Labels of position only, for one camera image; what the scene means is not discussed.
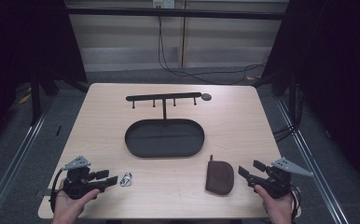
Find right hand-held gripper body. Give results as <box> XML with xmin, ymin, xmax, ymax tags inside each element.
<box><xmin>248</xmin><ymin>157</ymin><xmax>313</xmax><ymax>200</ymax></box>

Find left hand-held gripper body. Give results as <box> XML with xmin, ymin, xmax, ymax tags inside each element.
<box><xmin>62</xmin><ymin>155</ymin><xmax>107</xmax><ymax>200</ymax></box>

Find silver key bundle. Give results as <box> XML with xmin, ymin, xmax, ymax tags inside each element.
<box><xmin>119</xmin><ymin>172</ymin><xmax>133</xmax><ymax>188</ymax></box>

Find brown zip pouch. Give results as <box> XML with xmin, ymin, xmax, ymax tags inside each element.
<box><xmin>204</xmin><ymin>154</ymin><xmax>235</xmax><ymax>196</ymax></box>

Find black key rack with tray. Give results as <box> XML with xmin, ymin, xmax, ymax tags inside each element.
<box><xmin>124</xmin><ymin>91</ymin><xmax>205</xmax><ymax>159</ymax></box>

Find person's right hand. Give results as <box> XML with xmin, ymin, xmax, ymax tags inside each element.
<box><xmin>255</xmin><ymin>185</ymin><xmax>294</xmax><ymax>224</ymax></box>

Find person's left hand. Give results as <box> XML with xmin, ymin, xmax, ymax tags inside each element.
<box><xmin>50</xmin><ymin>180</ymin><xmax>102</xmax><ymax>224</ymax></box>

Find yellow tape strip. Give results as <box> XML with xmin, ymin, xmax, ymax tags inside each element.
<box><xmin>18</xmin><ymin>87</ymin><xmax>33</xmax><ymax>105</ymax></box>

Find dark curtain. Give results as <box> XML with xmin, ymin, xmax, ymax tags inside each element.
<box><xmin>0</xmin><ymin>0</ymin><xmax>88</xmax><ymax>157</ymax></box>
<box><xmin>260</xmin><ymin>0</ymin><xmax>360</xmax><ymax>188</ymax></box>

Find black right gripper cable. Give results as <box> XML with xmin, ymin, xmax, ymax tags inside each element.
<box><xmin>289</xmin><ymin>185</ymin><xmax>302</xmax><ymax>222</ymax></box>

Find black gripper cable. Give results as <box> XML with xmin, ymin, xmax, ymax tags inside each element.
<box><xmin>289</xmin><ymin>185</ymin><xmax>302</xmax><ymax>222</ymax></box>
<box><xmin>49</xmin><ymin>167</ymin><xmax>65</xmax><ymax>214</ymax></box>

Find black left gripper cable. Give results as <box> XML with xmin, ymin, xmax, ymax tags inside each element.
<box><xmin>49</xmin><ymin>167</ymin><xmax>65</xmax><ymax>214</ymax></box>

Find bundle of black cables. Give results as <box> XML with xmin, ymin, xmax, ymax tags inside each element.
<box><xmin>272</xmin><ymin>122</ymin><xmax>298</xmax><ymax>143</ymax></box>

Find metal floor rail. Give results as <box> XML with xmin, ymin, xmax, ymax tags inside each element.
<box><xmin>275</xmin><ymin>96</ymin><xmax>352</xmax><ymax>224</ymax></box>
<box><xmin>0</xmin><ymin>99</ymin><xmax>56</xmax><ymax>224</ymax></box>

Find black stand post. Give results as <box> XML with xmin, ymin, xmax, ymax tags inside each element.
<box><xmin>29</xmin><ymin>78</ymin><xmax>43</xmax><ymax>126</ymax></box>

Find long black floor cable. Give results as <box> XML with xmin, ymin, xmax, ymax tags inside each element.
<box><xmin>157</xmin><ymin>15</ymin><xmax>268</xmax><ymax>86</ymax></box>

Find black horizontal frame bar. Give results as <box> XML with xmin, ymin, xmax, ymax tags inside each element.
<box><xmin>65</xmin><ymin>7</ymin><xmax>286</xmax><ymax>21</ymax></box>

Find white wall socket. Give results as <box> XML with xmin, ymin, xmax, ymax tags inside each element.
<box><xmin>152</xmin><ymin>0</ymin><xmax>176</xmax><ymax>9</ymax></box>

